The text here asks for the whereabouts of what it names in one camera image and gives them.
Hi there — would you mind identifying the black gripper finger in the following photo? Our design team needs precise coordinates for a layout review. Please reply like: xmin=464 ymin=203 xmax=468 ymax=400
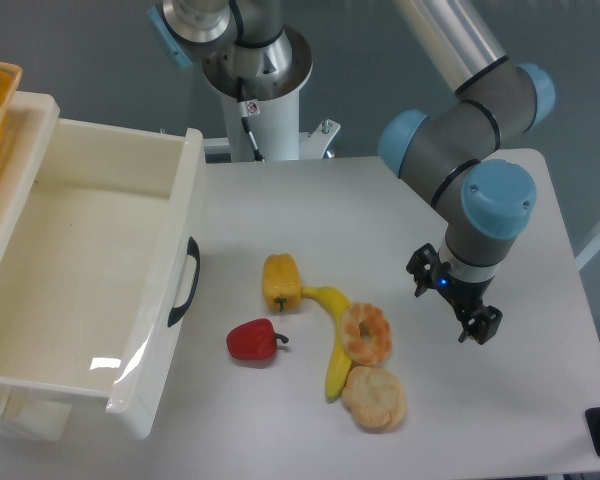
xmin=406 ymin=243 xmax=440 ymax=297
xmin=458 ymin=305 xmax=503 ymax=345

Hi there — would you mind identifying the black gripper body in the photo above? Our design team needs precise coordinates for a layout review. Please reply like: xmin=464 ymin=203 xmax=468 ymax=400
xmin=431 ymin=261 xmax=495 ymax=325

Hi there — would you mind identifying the glazed ring donut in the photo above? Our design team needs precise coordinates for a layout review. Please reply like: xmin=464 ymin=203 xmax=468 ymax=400
xmin=340 ymin=302 xmax=392 ymax=366

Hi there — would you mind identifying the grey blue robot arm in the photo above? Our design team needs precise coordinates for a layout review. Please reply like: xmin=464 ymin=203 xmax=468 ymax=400
xmin=148 ymin=1 xmax=555 ymax=344

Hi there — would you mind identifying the pale flower-shaped donut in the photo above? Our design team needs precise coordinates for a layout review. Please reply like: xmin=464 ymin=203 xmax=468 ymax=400
xmin=341 ymin=366 xmax=407 ymax=431

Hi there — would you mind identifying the yellow banana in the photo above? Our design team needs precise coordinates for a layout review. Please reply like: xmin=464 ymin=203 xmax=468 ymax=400
xmin=301 ymin=286 xmax=353 ymax=402

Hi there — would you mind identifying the yellow bell pepper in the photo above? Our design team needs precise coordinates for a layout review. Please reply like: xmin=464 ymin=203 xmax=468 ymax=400
xmin=261 ymin=253 xmax=301 ymax=312

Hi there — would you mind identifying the red bell pepper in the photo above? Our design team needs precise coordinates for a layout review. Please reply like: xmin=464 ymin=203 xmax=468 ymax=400
xmin=226 ymin=318 xmax=289 ymax=361

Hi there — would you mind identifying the white plastic drawer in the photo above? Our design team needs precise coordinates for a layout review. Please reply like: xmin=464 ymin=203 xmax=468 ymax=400
xmin=0 ymin=120 xmax=206 ymax=438

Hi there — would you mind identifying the white drawer cabinet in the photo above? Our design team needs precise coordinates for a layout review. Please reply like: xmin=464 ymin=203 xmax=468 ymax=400
xmin=0 ymin=92 xmax=71 ymax=441

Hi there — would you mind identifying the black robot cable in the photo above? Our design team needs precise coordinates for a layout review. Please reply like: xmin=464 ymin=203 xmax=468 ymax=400
xmin=235 ymin=75 xmax=266 ymax=163

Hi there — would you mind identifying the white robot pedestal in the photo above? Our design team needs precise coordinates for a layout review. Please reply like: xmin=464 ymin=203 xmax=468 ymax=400
xmin=203 ymin=25 xmax=341 ymax=162

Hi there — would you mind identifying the black drawer handle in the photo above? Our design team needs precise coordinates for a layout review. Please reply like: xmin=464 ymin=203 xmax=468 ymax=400
xmin=167 ymin=237 xmax=201 ymax=328

